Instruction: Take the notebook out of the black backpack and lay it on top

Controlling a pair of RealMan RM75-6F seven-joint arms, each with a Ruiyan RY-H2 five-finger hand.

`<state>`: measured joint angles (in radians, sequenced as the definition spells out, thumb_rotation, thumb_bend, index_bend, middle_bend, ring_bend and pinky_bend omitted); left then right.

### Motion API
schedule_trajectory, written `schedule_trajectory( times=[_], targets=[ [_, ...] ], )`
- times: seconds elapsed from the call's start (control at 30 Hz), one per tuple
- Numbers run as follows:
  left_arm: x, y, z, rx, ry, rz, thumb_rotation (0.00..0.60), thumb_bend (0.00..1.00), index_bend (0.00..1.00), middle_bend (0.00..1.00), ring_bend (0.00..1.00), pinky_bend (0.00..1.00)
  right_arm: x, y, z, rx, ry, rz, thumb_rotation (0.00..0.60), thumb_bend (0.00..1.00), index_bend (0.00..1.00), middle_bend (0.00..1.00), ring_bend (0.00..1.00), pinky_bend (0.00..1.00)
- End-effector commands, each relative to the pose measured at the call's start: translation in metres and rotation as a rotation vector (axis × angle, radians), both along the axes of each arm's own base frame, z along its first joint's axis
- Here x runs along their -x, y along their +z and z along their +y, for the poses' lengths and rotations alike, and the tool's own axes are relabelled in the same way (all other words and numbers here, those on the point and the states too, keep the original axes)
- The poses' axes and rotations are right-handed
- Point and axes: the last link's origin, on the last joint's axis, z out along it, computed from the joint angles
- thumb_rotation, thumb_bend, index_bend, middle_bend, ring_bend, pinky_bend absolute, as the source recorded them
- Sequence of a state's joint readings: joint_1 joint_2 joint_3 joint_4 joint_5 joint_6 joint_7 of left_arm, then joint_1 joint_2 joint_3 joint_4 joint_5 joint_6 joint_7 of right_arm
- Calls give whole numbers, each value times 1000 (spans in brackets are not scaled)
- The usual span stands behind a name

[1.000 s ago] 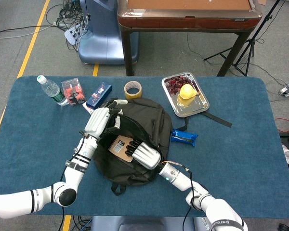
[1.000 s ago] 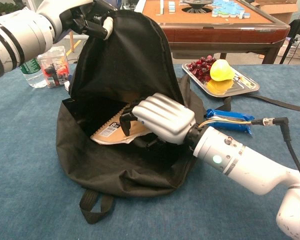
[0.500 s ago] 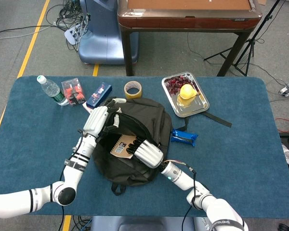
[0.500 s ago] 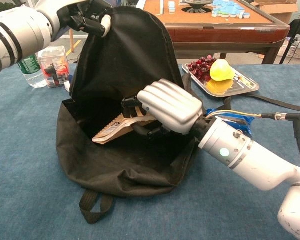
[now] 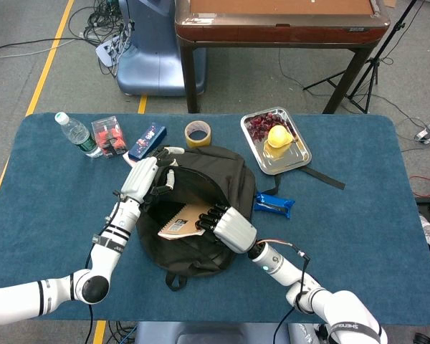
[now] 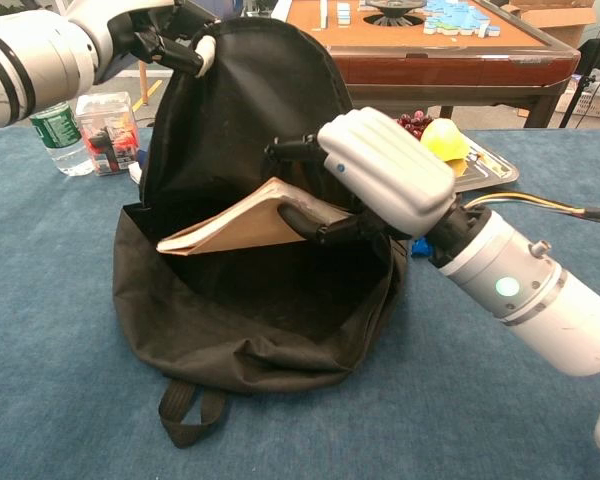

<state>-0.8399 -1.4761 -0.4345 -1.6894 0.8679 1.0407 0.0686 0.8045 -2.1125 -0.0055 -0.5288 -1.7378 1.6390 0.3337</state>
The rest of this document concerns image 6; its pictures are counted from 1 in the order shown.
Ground brown kraft spiral notebook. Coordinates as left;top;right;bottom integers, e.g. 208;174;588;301
155;177;354;257

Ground black fabric backpack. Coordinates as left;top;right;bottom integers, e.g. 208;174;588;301
112;17;411;450

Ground clear water bottle green label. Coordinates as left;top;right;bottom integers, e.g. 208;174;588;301
28;101;95;177

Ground white plastic basket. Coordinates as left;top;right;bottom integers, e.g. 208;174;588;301
554;89;600;120

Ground stainless steel tray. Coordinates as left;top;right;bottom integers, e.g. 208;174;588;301
452;132;520;194

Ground yellow black wrist cable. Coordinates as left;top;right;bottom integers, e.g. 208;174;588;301
462;192;600;225

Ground cardboard box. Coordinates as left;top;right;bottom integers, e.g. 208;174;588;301
499;0;600;49

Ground wooden pole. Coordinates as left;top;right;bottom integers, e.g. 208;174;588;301
137;59;150;106

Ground brown mahjong table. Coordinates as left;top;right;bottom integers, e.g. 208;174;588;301
279;0;581;129

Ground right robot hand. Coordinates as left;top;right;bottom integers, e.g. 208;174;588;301
264;107;456;246

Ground black tripod stand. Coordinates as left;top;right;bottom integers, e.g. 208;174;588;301
559;0;600;129

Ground blue mahjong tile pile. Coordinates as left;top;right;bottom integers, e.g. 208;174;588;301
422;0;501;39

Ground clear plastic box red contents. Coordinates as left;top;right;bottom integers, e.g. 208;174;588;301
74;91;141;177

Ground red grape bunch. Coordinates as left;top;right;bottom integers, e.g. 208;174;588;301
397;110;434;141

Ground yellow pear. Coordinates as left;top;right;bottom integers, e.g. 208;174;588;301
419;118;470;162

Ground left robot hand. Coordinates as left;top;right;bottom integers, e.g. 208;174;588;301
72;0;216;84

